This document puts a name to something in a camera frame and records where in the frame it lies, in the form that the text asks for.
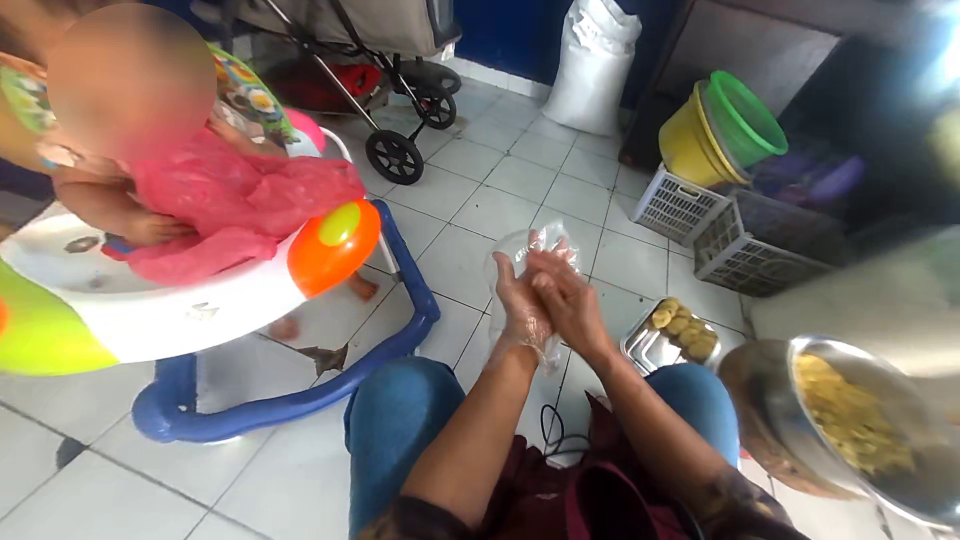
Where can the person's right hand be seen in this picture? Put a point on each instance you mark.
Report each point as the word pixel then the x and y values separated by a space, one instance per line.
pixel 576 315

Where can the person's left hand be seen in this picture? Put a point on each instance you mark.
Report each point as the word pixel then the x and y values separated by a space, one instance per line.
pixel 519 304

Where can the person's left fingers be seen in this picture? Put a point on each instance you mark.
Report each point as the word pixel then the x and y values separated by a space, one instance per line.
pixel 535 238

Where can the person's right fingers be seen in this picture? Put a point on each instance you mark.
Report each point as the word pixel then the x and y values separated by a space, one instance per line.
pixel 559 267

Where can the person's right thumb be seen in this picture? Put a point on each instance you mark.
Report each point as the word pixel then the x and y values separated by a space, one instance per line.
pixel 547 291

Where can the person's left thumb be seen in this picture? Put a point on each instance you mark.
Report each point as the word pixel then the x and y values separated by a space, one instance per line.
pixel 503 271

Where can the clear plastic glove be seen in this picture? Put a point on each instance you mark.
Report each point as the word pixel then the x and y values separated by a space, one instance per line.
pixel 499 300

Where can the person's right forearm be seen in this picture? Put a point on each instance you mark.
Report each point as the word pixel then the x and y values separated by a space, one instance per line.
pixel 652 420

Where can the person's left forearm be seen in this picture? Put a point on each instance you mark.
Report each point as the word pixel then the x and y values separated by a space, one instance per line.
pixel 484 435

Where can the metal tray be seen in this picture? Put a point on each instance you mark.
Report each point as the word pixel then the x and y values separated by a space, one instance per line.
pixel 646 346

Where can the light grey plastic crate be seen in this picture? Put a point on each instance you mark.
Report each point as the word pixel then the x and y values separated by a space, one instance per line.
pixel 675 208

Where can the pile of yellow dough balls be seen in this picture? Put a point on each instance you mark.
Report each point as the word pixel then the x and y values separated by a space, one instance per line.
pixel 684 328

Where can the grey stroller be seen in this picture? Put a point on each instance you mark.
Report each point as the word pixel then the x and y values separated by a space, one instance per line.
pixel 395 156

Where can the white sack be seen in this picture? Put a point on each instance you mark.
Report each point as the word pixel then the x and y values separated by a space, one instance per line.
pixel 589 79

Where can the yellow plastic bucket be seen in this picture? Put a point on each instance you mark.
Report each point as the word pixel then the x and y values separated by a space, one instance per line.
pixel 684 142

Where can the person's legs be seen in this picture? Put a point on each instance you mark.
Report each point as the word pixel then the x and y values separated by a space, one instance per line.
pixel 405 420

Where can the person's body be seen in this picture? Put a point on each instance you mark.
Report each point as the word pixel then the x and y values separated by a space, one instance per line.
pixel 536 502

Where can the green plastic basket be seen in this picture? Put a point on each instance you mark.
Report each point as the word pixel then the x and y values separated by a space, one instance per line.
pixel 731 112

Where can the large metal pot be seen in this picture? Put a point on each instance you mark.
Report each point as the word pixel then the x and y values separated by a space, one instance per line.
pixel 765 405

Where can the pink plastic bag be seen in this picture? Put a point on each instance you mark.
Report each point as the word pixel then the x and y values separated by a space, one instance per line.
pixel 240 191

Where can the dark cabinet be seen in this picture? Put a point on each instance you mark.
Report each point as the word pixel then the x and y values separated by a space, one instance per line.
pixel 739 41

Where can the purple plastic item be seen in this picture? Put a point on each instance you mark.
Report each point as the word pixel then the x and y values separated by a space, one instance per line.
pixel 836 180

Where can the white blue baby walker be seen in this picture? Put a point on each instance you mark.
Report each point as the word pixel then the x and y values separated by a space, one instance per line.
pixel 202 326

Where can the yellow chopped food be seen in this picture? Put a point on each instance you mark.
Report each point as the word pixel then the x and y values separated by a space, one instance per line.
pixel 847 412

